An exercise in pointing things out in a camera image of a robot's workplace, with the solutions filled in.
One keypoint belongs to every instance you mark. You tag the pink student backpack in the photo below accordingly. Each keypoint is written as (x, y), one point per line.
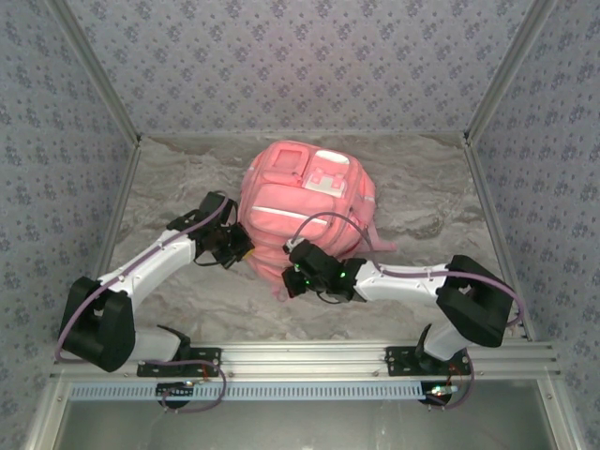
(300, 197)

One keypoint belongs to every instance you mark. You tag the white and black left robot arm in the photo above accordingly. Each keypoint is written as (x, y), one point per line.
(150, 262)

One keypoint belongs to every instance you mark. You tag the grey metal sheet panel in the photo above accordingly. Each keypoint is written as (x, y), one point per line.
(300, 426)

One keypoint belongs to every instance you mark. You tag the small black circuit board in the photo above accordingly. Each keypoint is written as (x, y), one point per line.
(438, 391)
(173, 390)

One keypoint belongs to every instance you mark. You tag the aluminium mounting rail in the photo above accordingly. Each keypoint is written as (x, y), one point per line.
(300, 358)

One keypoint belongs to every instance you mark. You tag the aluminium side rail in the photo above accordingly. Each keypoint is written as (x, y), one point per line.
(492, 206)
(112, 211)

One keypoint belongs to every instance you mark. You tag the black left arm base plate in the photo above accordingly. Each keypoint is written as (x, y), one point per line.
(206, 361)

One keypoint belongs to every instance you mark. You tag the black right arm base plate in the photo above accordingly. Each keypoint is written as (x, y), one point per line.
(403, 363)

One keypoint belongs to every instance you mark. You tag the aluminium frame post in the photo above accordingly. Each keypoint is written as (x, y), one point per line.
(511, 70)
(94, 70)

